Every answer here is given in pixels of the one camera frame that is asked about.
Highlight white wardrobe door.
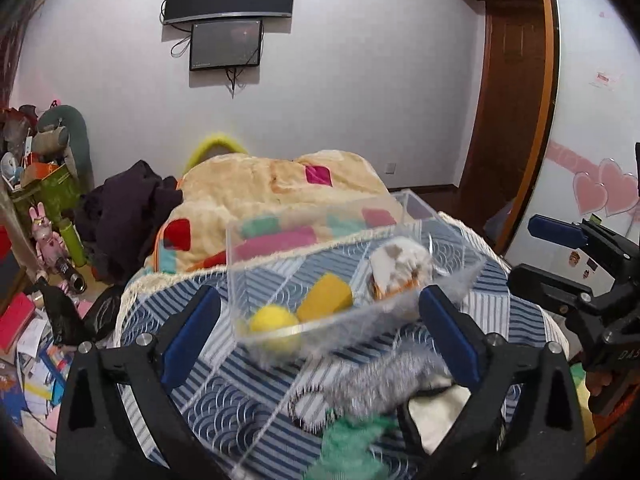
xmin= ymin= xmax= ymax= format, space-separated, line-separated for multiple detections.
xmin=499 ymin=0 xmax=640 ymax=291

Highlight grey plush toy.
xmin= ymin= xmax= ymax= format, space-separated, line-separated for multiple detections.
xmin=36 ymin=104 xmax=94 ymax=192

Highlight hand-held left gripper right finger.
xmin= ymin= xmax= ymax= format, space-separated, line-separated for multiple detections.
xmin=414 ymin=285 xmax=587 ymax=480

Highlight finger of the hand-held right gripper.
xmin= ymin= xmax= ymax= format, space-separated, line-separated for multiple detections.
xmin=528 ymin=213 xmax=640 ymax=262
xmin=507 ymin=262 xmax=597 ymax=317

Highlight small wall-mounted black monitor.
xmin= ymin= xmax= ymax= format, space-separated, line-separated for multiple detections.
xmin=188 ymin=19 xmax=265 ymax=72

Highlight black monitor cable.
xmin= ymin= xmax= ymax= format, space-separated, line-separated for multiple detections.
xmin=225 ymin=66 xmax=247 ymax=100

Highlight blue striped bed cover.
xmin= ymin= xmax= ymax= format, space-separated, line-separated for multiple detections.
xmin=114 ymin=211 xmax=572 ymax=480

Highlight black plastic bag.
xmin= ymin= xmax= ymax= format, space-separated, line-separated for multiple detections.
xmin=42 ymin=280 xmax=124 ymax=349

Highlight white plush toy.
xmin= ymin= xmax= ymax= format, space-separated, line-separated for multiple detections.
xmin=369 ymin=238 xmax=435 ymax=301

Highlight yellow-green fuzzy cushion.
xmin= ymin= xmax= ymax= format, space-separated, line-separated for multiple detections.
xmin=182 ymin=132 xmax=251 ymax=177

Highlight dark clothes pile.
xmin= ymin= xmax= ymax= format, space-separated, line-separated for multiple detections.
xmin=75 ymin=160 xmax=184 ymax=284

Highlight white cloth with black trim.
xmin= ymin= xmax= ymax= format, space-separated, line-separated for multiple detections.
xmin=398 ymin=374 xmax=482 ymax=457

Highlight pile of papers and books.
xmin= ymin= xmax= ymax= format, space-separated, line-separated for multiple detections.
xmin=0 ymin=290 xmax=77 ymax=443

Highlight yellow sponge block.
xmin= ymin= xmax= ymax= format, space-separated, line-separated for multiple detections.
xmin=296 ymin=273 xmax=354 ymax=322

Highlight beige blanket with coloured squares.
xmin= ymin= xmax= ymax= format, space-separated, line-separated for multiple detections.
xmin=142 ymin=148 xmax=417 ymax=274

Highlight pink bunny doll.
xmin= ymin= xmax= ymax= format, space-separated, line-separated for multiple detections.
xmin=28 ymin=202 xmax=69 ymax=277

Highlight yellow foam ball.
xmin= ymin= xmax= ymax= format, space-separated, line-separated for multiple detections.
xmin=249 ymin=305 xmax=302 ymax=353

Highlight clear plastic box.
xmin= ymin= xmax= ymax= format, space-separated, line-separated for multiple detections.
xmin=225 ymin=188 xmax=485 ymax=363

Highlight black television cable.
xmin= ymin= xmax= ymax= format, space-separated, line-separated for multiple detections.
xmin=160 ymin=0 xmax=193 ymax=60

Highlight green bottle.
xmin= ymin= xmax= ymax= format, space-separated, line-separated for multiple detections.
xmin=59 ymin=219 xmax=89 ymax=267

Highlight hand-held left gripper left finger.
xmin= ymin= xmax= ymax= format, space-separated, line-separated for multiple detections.
xmin=55 ymin=285 xmax=223 ymax=480

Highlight pink heart stickers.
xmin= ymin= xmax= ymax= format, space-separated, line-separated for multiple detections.
xmin=572 ymin=158 xmax=640 ymax=219

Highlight silver fuzzy tinsel toy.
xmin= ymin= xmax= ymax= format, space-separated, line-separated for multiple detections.
xmin=290 ymin=347 xmax=457 ymax=432

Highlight black cylindrical tube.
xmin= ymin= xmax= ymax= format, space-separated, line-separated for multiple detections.
xmin=54 ymin=257 xmax=89 ymax=295

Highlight green mesh scrubber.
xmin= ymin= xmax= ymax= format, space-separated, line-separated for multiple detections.
xmin=304 ymin=411 xmax=401 ymax=480

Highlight wooden door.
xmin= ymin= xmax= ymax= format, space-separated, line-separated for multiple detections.
xmin=429 ymin=0 xmax=561 ymax=257

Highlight green cardboard box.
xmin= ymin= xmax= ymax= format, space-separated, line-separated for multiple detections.
xmin=9 ymin=162 xmax=84 ymax=217

